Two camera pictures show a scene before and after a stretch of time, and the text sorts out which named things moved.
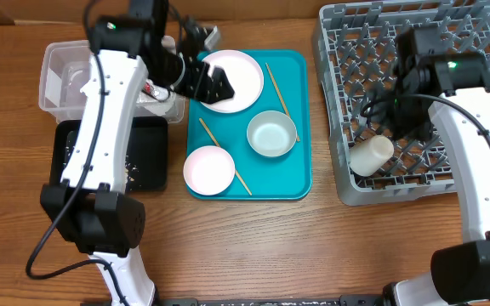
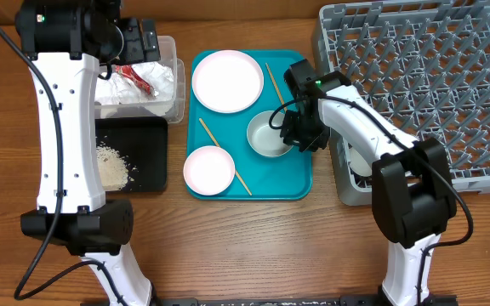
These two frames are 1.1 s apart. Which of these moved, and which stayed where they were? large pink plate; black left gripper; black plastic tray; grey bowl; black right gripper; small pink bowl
Moved: black left gripper; black right gripper
Stayed: black plastic tray; large pink plate; small pink bowl; grey bowl
